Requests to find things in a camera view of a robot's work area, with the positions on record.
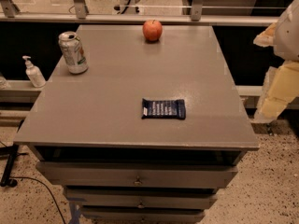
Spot blue rxbar blueberry wrapper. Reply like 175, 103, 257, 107
142, 99, 186, 120

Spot top grey drawer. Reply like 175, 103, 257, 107
36, 161, 237, 189

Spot metal window railing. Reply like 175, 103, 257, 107
0, 0, 278, 26

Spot grey drawer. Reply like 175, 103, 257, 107
80, 206, 205, 223
64, 188, 217, 209
36, 161, 237, 189

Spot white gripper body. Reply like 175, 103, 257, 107
274, 0, 299, 62

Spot bottom grey drawer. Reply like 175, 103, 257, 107
80, 206, 205, 223

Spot white pump soap bottle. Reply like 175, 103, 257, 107
22, 56, 46, 88

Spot red apple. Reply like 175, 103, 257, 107
142, 20, 163, 42

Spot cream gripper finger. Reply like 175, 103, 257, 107
254, 61, 299, 123
253, 22, 277, 48

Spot black stand leg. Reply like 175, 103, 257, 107
0, 144, 19, 188

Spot black floor cable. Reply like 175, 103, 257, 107
12, 175, 67, 224

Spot grey drawer cabinet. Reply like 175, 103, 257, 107
13, 23, 261, 224

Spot white crushed soda can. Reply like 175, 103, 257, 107
59, 31, 89, 75

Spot middle grey drawer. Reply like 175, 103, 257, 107
64, 188, 217, 209

